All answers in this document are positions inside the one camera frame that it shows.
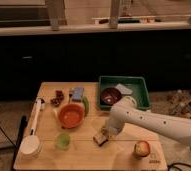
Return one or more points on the grey cloth in tray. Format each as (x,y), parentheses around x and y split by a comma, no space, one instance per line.
(123,89)

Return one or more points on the red orange bowl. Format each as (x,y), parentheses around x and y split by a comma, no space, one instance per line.
(71,115)

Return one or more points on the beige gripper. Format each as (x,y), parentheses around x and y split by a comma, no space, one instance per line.
(105,131)

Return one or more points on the green cucumber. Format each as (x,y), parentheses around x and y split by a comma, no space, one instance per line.
(86,105)

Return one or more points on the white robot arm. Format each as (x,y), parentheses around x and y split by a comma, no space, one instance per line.
(125,111)

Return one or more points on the pile of bottles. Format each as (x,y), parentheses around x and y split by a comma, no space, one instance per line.
(180,104)

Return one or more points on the green plastic tray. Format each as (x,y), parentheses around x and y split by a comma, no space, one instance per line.
(136,84)

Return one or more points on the small green cup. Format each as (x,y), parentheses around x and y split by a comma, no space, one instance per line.
(63,141)

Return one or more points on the wooden block eraser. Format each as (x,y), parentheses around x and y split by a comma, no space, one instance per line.
(100,138)

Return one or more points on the white ladle brush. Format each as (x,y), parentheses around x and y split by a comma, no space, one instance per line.
(30,145)

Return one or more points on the wooden table board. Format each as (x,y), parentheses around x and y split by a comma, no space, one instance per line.
(83,153)

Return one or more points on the dark maroon bowl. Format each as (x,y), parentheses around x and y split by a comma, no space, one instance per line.
(110,96)

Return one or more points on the red yellow apple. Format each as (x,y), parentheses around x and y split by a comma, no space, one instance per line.
(142,149)

